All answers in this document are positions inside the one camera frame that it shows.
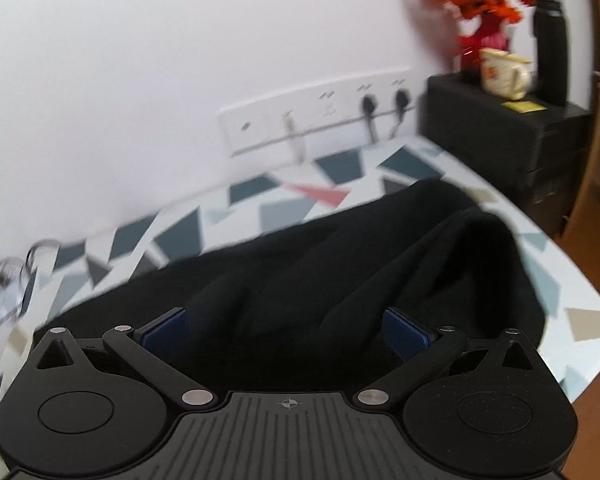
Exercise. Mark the black cabinet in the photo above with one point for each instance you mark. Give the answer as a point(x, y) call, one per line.
point(480, 135)

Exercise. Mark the black garment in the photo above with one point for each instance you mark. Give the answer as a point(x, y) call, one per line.
point(330, 270)

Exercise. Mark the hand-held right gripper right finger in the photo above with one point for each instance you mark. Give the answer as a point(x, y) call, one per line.
point(405, 334)

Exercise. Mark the white wall socket panel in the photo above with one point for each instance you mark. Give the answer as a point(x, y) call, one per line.
point(260, 120)

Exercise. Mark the red vase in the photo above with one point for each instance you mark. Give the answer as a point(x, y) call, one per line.
point(482, 42)

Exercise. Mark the cream mug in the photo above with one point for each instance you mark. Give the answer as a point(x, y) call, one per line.
point(500, 72)

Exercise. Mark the yellow card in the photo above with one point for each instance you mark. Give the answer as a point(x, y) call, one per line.
point(522, 106)

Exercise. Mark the black bottle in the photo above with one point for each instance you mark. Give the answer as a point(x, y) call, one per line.
point(550, 50)

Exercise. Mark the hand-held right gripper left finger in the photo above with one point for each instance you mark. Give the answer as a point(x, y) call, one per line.
point(165, 335)

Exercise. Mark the black power plug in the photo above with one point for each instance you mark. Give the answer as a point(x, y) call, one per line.
point(368, 104)
point(401, 97)

